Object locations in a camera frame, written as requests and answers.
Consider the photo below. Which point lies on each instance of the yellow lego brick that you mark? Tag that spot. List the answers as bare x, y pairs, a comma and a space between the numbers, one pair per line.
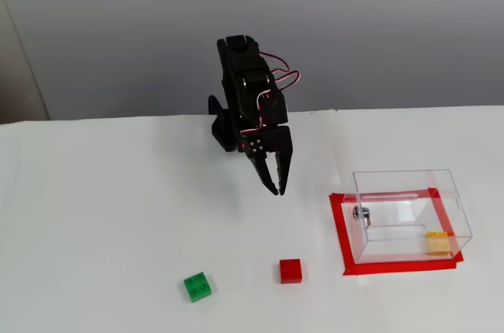
439, 244

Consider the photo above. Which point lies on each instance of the silver cylinder lock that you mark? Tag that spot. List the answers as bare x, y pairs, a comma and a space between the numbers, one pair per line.
361, 215

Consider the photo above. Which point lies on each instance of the transparent plastic box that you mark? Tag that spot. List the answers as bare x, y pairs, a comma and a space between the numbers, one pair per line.
393, 191

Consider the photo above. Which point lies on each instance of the red tape square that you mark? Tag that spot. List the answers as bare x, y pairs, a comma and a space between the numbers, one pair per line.
338, 230

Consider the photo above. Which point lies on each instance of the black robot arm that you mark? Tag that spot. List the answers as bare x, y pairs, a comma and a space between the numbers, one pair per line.
240, 93

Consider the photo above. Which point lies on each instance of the red lego brick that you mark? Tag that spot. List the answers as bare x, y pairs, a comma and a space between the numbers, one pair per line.
290, 271

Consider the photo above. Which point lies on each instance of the black table clamp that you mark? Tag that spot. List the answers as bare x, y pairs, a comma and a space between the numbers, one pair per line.
216, 110

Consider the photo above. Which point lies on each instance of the green lego brick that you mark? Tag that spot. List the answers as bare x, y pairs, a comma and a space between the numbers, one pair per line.
198, 287

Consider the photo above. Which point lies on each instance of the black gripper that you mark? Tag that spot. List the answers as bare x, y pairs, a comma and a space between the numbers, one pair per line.
272, 142

